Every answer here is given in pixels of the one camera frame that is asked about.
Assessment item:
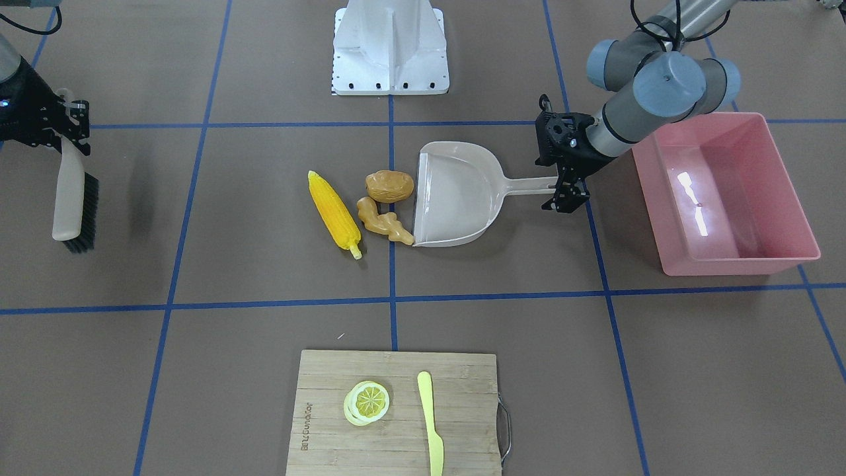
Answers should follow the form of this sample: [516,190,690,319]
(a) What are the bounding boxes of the yellow toy lemon slice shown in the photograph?
[342,381,391,426]

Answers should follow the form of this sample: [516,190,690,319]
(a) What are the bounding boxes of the beige brush black bristles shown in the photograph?
[52,87,100,255]

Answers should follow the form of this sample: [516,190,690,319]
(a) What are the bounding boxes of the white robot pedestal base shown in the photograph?
[330,1,450,96]

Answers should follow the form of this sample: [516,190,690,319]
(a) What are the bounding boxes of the yellow plastic toy knife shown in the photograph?
[417,371,445,475]

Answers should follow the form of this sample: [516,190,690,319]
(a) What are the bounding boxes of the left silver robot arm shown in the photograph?
[535,1,742,213]

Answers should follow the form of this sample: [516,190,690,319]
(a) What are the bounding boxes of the beige plastic dustpan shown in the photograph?
[412,141,558,247]

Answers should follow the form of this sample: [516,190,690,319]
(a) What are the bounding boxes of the pink plastic bin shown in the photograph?
[632,112,821,276]

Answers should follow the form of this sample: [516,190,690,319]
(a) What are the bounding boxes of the bamboo cutting board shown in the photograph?
[285,350,504,475]

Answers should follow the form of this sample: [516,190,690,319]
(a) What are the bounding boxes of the brown toy potato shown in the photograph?
[365,171,414,203]

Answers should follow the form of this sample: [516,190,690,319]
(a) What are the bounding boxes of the yellow toy corn cob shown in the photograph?
[307,171,363,260]

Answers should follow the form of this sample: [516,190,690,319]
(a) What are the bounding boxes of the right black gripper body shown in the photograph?
[1,58,61,151]

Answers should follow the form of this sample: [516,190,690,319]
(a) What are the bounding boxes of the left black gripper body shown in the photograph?
[535,110,615,178]

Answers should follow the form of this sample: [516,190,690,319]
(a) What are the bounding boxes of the tan toy ginger root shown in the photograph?
[356,196,415,246]

